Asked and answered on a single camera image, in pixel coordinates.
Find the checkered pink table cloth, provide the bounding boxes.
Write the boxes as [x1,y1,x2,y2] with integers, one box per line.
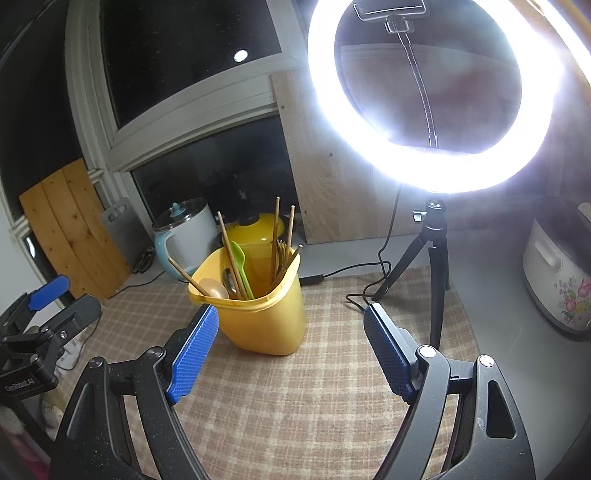
[57,267,480,479]

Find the left gloved hand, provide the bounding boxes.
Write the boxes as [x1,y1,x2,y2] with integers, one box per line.
[1,395,64,458]

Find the wooden spoon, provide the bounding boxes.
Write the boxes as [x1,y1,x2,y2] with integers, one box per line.
[198,278,229,299]

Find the grey cutting board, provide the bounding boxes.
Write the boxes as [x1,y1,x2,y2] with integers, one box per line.
[101,198,152,267]

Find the black power cable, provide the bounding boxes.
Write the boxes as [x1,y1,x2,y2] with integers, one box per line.
[299,184,403,315]

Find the light wooden back panel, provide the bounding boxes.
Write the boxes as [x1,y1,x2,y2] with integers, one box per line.
[270,69,548,244]

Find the wooden plank board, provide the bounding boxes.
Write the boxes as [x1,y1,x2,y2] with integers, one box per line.
[19,159,130,301]

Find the metal fork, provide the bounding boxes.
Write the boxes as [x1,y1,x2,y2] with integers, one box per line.
[276,239,291,277]

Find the white window frame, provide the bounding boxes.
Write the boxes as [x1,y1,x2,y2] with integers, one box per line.
[65,1,307,200]

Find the green plastic spoon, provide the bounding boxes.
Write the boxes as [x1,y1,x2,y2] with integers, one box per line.
[230,241,254,300]

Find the metal spoon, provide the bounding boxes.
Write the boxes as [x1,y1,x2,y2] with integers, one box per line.
[222,268,239,298]

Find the floral white rice cooker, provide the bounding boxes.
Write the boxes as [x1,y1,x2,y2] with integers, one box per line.
[522,197,590,335]

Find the phone holder clamp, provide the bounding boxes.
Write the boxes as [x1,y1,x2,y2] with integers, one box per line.
[353,1,439,148]

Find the yellow plastic utensil bin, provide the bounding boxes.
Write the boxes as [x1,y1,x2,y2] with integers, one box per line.
[187,244,307,356]

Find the white electric kettle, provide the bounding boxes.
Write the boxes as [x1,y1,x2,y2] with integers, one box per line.
[152,198,218,281]

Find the ring light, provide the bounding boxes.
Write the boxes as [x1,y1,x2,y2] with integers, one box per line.
[308,1,564,194]

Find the kitchen scissors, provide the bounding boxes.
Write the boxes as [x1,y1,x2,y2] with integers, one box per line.
[131,247,155,275]

